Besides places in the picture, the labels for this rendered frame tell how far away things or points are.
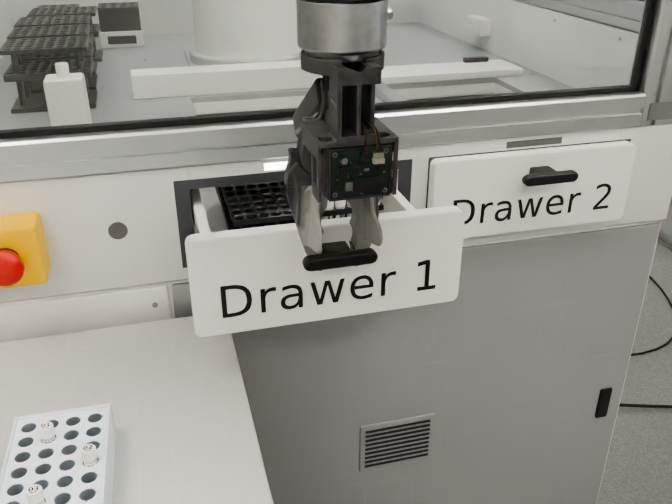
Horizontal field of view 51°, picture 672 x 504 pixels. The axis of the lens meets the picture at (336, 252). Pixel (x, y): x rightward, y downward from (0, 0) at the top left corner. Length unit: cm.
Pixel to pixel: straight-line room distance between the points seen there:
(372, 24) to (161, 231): 39
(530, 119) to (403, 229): 29
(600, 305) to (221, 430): 65
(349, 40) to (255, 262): 25
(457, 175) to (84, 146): 44
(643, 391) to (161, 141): 164
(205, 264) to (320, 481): 53
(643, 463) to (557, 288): 91
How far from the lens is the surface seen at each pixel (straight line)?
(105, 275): 88
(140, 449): 70
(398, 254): 74
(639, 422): 204
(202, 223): 80
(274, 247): 70
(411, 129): 88
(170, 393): 76
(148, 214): 84
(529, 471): 129
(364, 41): 58
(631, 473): 188
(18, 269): 80
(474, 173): 91
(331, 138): 59
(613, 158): 101
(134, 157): 82
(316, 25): 58
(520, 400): 117
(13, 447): 69
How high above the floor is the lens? 122
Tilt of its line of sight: 27 degrees down
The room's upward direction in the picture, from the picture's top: straight up
